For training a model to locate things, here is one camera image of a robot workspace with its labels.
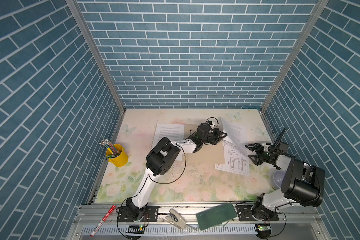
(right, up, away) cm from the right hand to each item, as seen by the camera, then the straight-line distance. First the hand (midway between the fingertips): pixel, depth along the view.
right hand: (247, 148), depth 91 cm
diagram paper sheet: (-7, -8, +2) cm, 11 cm away
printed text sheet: (-2, +8, +14) cm, 16 cm away
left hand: (-13, +9, -3) cm, 16 cm away
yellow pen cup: (-75, -5, -7) cm, 76 cm away
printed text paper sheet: (-48, +9, +15) cm, 51 cm away
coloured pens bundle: (-82, +5, -10) cm, 83 cm away
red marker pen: (-79, -32, -22) cm, 88 cm away
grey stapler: (-43, -30, -21) cm, 56 cm away
